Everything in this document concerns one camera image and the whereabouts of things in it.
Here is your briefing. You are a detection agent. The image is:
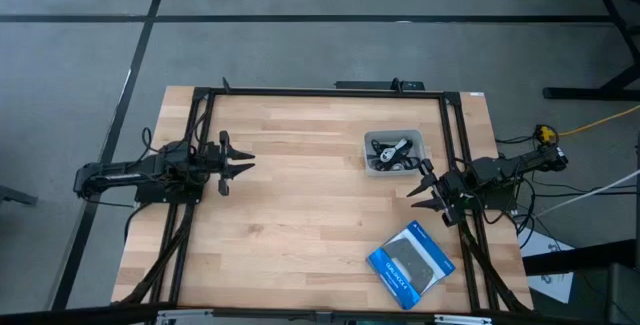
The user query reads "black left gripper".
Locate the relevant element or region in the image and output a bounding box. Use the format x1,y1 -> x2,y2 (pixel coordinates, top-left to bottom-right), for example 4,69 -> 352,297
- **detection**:
201,130 -> 257,198

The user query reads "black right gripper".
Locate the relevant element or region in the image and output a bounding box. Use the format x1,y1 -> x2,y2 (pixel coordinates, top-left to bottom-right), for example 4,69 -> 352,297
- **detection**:
405,158 -> 469,228

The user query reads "black USB-C cable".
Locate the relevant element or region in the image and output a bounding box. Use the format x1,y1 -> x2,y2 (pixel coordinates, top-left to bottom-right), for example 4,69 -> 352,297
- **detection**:
374,152 -> 425,173
368,138 -> 401,164

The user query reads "grey plastic bin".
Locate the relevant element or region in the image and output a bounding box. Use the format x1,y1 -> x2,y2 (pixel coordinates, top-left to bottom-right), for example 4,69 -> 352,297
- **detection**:
363,128 -> 428,179

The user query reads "blue game controller box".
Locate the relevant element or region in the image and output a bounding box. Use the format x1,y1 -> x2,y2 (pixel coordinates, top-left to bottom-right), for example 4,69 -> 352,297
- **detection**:
367,219 -> 457,312

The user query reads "black power strip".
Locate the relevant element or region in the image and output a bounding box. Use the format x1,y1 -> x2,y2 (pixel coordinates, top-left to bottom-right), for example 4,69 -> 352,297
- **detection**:
333,78 -> 426,92

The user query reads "white paper sheet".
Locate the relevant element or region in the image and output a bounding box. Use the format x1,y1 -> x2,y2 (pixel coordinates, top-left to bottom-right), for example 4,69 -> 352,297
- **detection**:
519,227 -> 576,305

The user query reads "black furniture piece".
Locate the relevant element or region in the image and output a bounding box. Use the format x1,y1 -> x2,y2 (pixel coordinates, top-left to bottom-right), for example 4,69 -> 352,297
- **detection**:
522,238 -> 640,325

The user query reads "black table stand leg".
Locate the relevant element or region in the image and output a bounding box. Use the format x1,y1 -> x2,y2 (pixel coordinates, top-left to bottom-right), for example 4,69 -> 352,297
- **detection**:
542,0 -> 640,102

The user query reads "black stand foot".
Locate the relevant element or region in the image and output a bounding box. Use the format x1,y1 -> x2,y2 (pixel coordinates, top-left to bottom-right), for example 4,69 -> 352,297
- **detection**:
0,183 -> 39,207

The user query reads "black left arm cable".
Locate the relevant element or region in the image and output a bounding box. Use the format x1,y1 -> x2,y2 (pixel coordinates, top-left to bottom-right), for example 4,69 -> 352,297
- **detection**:
140,126 -> 157,155

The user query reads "black aluminium table frame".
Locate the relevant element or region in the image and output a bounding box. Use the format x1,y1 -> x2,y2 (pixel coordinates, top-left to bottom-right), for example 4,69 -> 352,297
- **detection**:
112,84 -> 534,316

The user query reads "silver bracket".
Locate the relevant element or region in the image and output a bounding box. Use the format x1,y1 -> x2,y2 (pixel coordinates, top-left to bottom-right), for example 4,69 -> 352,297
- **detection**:
433,314 -> 494,325
154,308 -> 214,325

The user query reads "white floor cable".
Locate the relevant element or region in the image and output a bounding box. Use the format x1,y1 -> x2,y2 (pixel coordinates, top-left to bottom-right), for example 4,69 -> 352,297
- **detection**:
532,168 -> 640,219

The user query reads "black floor cable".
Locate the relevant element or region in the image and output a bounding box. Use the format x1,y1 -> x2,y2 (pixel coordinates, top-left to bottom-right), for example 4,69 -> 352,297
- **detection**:
519,174 -> 640,201

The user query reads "yellow extension cable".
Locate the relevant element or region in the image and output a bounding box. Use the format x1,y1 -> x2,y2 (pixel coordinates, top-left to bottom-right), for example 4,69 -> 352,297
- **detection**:
533,104 -> 640,147

